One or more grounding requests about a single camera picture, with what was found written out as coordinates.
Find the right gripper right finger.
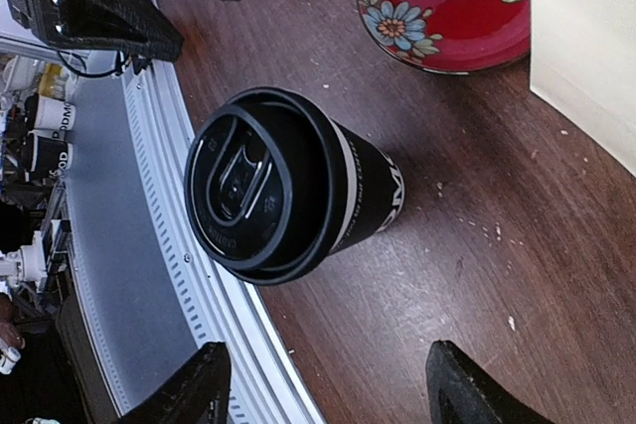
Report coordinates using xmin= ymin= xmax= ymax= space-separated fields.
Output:
xmin=425 ymin=341 xmax=550 ymax=424

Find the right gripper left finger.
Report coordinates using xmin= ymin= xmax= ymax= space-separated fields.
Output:
xmin=117 ymin=342 xmax=232 ymax=423

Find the cream paper bag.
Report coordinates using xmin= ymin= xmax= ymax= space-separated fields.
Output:
xmin=530 ymin=0 xmax=635 ymax=172

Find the red floral plate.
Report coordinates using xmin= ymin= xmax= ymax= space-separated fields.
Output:
xmin=357 ymin=0 xmax=531 ymax=74

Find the aluminium front rail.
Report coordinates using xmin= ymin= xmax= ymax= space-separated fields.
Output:
xmin=64 ymin=0 xmax=324 ymax=424

